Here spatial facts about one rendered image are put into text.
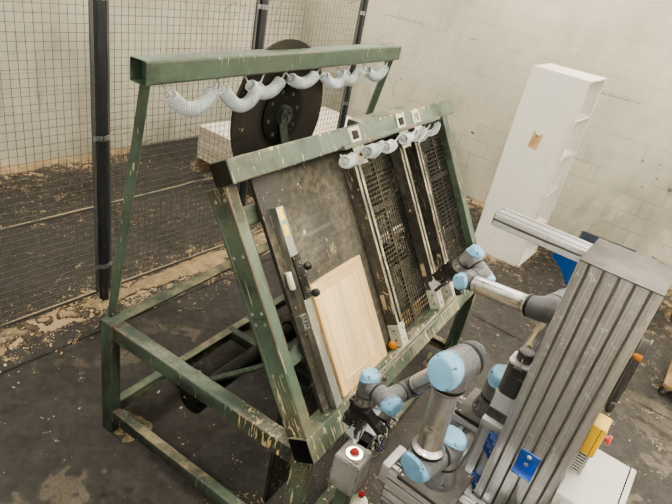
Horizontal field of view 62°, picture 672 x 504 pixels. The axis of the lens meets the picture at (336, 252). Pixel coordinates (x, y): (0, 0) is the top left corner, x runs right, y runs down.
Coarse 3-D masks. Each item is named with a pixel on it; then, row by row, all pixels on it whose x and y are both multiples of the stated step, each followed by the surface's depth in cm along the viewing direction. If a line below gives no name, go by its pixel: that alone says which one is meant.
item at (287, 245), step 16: (272, 208) 240; (288, 224) 242; (288, 240) 241; (288, 256) 241; (304, 304) 245; (320, 336) 251; (320, 352) 250; (320, 368) 252; (336, 384) 256; (336, 400) 255
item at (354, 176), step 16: (352, 128) 278; (352, 176) 285; (352, 192) 288; (368, 208) 289; (368, 224) 289; (368, 240) 292; (368, 256) 295; (384, 256) 296; (384, 272) 294; (384, 288) 296; (400, 320) 302; (400, 336) 300
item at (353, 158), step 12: (432, 120) 317; (396, 132) 282; (408, 132) 305; (348, 144) 246; (360, 144) 254; (372, 144) 273; (384, 144) 283; (396, 144) 291; (348, 156) 255; (372, 156) 272; (348, 168) 258
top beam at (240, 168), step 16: (400, 112) 322; (432, 112) 355; (448, 112) 375; (368, 128) 291; (384, 128) 305; (288, 144) 238; (304, 144) 247; (320, 144) 256; (336, 144) 267; (224, 160) 209; (240, 160) 214; (256, 160) 221; (272, 160) 229; (288, 160) 237; (304, 160) 246; (224, 176) 211; (240, 176) 213; (256, 176) 221
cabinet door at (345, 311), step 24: (360, 264) 286; (312, 288) 253; (336, 288) 268; (360, 288) 284; (336, 312) 266; (360, 312) 282; (336, 336) 264; (360, 336) 280; (336, 360) 262; (360, 360) 278
